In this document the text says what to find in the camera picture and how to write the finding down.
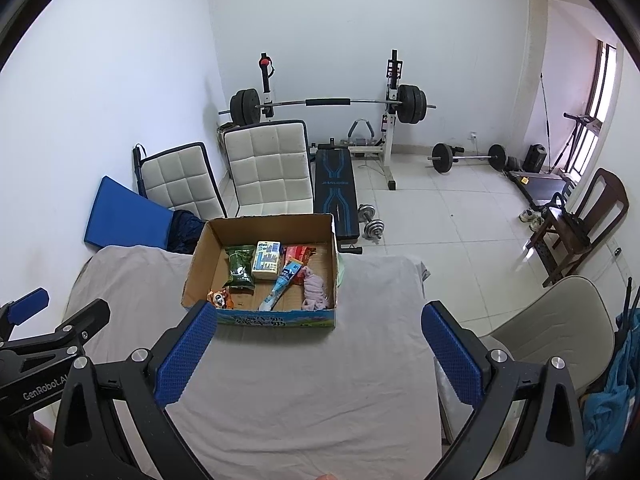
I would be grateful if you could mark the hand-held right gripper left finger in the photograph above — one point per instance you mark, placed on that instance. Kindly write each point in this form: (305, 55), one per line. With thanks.
(187, 355)

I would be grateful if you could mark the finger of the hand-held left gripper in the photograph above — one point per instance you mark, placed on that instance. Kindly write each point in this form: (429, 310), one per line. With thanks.
(87, 315)
(30, 302)

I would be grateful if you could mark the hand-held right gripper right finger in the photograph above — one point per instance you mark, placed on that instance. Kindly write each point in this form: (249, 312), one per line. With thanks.
(452, 355)

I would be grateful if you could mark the orange snack packet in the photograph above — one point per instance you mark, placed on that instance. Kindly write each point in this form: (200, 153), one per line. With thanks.
(220, 299)

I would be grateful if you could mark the green wet wipes pack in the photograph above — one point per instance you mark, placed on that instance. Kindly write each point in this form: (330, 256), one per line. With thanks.
(240, 265)

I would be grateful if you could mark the blue tube packet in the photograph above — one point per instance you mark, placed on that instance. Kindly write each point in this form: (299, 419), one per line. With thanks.
(282, 282)

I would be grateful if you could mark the white tissue pack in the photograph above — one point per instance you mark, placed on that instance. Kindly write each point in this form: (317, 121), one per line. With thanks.
(265, 260)

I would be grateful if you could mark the pink cloth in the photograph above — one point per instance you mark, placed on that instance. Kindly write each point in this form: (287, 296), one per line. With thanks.
(315, 290)

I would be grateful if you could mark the red soft packet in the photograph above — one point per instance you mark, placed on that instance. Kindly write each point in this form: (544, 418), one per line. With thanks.
(300, 252)

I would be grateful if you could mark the cardboard box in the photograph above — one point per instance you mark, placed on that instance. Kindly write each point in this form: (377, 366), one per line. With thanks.
(272, 227)

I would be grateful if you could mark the blue foam mat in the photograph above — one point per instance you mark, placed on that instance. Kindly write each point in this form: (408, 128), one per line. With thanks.
(125, 215)

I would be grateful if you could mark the beige plastic chair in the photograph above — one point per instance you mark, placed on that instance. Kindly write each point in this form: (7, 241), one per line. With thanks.
(560, 320)

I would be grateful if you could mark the grey table cloth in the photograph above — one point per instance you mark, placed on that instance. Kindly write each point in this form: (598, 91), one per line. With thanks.
(300, 385)

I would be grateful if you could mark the dark blue cloth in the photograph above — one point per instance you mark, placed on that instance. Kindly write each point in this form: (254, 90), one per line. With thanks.
(185, 230)

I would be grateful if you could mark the light green cloth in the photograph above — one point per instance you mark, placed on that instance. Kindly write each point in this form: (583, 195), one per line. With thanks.
(343, 270)

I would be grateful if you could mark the chrome dumbbell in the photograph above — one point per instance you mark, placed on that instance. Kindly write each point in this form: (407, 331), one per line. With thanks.
(374, 228)
(367, 211)

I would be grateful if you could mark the white sneaker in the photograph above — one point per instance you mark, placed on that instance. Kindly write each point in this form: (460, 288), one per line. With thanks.
(526, 215)
(536, 222)

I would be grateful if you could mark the white padded chair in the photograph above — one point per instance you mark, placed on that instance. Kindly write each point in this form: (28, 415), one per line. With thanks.
(270, 165)
(175, 180)

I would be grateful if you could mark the black thin rods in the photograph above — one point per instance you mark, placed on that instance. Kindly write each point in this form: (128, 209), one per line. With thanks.
(629, 300)

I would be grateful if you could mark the treadmill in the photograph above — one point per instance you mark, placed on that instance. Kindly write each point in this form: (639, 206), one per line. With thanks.
(545, 187)

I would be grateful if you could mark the short barbell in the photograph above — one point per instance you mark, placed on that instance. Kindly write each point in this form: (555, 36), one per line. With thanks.
(467, 158)

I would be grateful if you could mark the black weight plates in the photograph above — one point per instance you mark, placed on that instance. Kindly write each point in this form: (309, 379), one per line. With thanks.
(513, 163)

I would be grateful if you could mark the black weight bench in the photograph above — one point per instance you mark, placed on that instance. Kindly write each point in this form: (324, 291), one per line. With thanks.
(335, 190)

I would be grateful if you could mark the white barbell rack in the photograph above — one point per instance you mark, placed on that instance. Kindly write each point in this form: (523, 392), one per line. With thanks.
(390, 150)

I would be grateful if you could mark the black speaker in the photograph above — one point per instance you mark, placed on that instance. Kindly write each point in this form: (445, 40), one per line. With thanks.
(537, 157)

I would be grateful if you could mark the dark wooden chair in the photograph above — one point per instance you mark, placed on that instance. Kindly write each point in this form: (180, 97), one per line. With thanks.
(610, 200)

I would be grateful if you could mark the small brown box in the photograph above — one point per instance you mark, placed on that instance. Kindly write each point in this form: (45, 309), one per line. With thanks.
(226, 135)

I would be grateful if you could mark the thin long rod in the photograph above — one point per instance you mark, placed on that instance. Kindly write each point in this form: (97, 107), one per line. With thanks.
(545, 115)

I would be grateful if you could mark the long barbell with black plates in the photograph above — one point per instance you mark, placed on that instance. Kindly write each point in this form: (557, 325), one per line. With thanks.
(327, 102)

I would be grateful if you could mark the brown framed window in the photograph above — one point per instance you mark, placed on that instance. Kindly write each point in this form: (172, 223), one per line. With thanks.
(600, 100)

